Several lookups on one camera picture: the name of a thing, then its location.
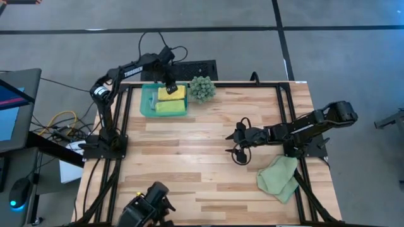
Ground computer monitor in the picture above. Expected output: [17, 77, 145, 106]
[0, 68, 42, 154]

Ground white paper sheet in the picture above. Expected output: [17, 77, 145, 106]
[59, 140, 86, 184]

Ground teal translucent plastic bin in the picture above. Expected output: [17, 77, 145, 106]
[139, 82, 190, 119]

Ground pale green microfiber towel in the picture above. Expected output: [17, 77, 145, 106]
[256, 154, 300, 204]

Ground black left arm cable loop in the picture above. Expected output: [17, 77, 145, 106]
[138, 30, 189, 64]

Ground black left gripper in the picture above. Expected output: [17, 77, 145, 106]
[159, 59, 179, 95]

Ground black aluminium table frame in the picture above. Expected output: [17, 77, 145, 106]
[72, 82, 342, 226]

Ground artificial plant in patterned pot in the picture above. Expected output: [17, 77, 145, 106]
[188, 76, 217, 104]

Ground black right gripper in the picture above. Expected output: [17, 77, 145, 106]
[225, 120, 270, 165]

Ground black computer mouse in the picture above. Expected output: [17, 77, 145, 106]
[8, 177, 31, 211]

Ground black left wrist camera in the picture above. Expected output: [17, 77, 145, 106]
[158, 45, 176, 62]

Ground yellow microfiber towel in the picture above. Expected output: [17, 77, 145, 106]
[157, 84, 187, 102]

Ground yellow cable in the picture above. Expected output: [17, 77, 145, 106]
[37, 110, 78, 136]

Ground lime green microfiber towel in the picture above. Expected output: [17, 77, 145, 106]
[154, 99, 187, 115]

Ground black device with yellow dot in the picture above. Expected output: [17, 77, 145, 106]
[116, 180, 177, 227]

